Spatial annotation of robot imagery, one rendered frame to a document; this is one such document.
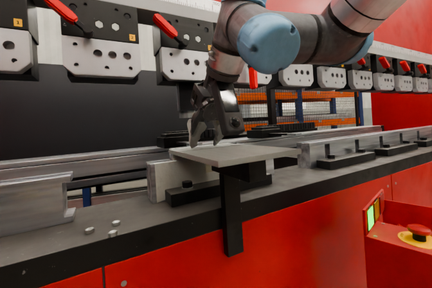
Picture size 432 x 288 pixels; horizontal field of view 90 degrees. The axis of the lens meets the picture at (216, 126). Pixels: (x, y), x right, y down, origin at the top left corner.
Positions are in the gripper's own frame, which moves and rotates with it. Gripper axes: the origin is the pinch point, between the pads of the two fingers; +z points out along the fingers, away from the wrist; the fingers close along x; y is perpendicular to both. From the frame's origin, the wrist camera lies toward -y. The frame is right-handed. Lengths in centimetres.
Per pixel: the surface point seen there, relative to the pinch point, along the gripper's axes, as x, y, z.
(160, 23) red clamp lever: 10.2, 17.3, -23.0
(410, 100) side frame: -216, 37, 10
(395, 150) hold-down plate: -93, -9, 7
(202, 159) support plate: 8.4, -13.1, -10.1
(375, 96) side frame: -216, 63, 22
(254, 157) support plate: 1.6, -17.2, -13.6
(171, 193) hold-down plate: 10.0, -7.5, 6.8
